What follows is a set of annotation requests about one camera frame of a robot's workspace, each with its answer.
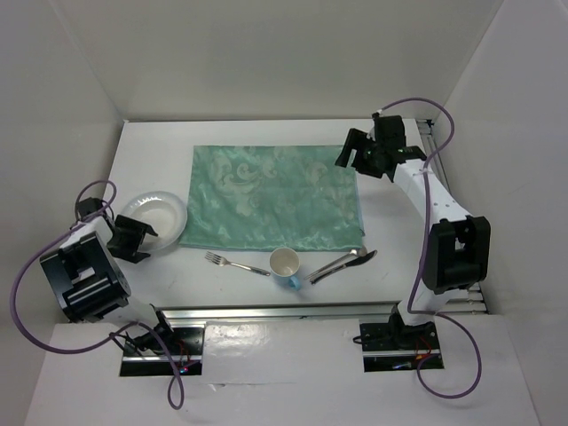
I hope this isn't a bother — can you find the silver metal spoon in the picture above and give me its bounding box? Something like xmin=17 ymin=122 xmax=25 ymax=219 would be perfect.
xmin=304 ymin=246 xmax=367 ymax=280

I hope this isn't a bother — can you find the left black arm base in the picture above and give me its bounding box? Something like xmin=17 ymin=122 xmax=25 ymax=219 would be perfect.
xmin=119 ymin=321 xmax=208 ymax=378

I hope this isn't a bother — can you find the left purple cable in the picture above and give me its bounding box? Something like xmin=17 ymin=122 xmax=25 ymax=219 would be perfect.
xmin=11 ymin=179 xmax=185 ymax=409

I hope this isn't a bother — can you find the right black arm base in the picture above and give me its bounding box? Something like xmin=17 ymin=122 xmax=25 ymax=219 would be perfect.
xmin=352 ymin=319 xmax=444 ymax=373

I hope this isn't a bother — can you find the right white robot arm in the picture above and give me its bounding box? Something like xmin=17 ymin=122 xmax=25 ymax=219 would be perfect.
xmin=335 ymin=114 xmax=491 ymax=348

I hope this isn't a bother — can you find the green patterned satin placemat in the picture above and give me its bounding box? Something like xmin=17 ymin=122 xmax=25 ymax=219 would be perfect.
xmin=179 ymin=146 xmax=364 ymax=252

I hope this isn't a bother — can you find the blue ceramic mug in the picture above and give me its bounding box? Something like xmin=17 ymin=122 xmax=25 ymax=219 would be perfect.
xmin=269 ymin=248 xmax=302 ymax=291

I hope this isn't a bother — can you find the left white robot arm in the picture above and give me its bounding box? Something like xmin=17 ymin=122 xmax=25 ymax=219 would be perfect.
xmin=40 ymin=213 xmax=175 ymax=354

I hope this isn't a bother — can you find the aluminium front rail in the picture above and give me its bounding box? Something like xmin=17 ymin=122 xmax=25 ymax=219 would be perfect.
xmin=156 ymin=302 xmax=396 ymax=327

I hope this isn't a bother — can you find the black handled table knife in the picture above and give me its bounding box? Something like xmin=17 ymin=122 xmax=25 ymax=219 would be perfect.
xmin=310 ymin=250 xmax=377 ymax=285

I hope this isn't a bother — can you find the silver metal fork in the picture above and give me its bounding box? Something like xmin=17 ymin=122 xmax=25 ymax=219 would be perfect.
xmin=205 ymin=251 xmax=271 ymax=276

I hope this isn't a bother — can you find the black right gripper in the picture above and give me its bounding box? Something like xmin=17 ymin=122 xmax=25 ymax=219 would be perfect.
xmin=335 ymin=128 xmax=384 ymax=178

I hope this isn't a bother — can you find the white ceramic bowl plate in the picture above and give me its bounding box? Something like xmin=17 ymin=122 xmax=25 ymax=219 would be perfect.
xmin=121 ymin=191 xmax=187 ymax=254

